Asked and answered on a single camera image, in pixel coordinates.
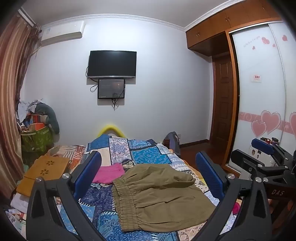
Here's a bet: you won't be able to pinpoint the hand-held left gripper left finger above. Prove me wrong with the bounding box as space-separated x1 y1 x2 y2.
26 151 109 241

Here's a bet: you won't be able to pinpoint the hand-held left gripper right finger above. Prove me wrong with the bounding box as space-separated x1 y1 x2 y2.
192 152 270 241

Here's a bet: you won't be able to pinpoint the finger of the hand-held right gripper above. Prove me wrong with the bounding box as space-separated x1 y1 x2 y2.
252 138 296 168
231 149 289 182

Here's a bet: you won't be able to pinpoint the olive green pants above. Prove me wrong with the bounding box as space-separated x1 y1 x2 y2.
112 164 216 232

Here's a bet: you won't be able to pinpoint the white box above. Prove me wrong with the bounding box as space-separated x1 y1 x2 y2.
249 144 278 168

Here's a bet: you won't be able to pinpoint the striped orange white cloth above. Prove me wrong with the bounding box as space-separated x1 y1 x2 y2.
46 145 87 172

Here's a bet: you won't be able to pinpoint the bamboo lap desk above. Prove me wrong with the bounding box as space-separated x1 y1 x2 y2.
16 155 71 198

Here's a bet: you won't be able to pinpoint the grey backpack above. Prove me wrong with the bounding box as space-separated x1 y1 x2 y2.
162 131 181 156

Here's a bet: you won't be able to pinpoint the brown wooden door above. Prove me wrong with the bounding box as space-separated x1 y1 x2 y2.
211 56 233 145

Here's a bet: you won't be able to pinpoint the green fabric bag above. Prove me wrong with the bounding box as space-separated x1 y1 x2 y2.
20 129 55 153

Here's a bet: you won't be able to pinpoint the wooden wardrobe with heart doors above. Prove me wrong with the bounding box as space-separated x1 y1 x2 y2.
186 0 296 181

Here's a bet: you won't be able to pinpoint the blue patchwork blanket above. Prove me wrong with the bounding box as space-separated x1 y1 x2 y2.
53 134 243 241

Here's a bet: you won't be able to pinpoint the pile of household clutter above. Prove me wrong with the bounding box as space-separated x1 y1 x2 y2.
16 100 48 133

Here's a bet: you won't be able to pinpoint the striped pink brown curtain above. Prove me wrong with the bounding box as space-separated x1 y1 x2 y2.
0 14 41 167

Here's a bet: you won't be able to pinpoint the white air conditioner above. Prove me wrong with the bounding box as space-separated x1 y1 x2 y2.
40 20 85 48

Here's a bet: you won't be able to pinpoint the small black wall monitor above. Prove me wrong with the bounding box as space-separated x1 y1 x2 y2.
97 79 125 100

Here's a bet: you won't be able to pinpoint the wall-mounted black television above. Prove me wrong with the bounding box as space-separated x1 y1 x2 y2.
87 50 137 79

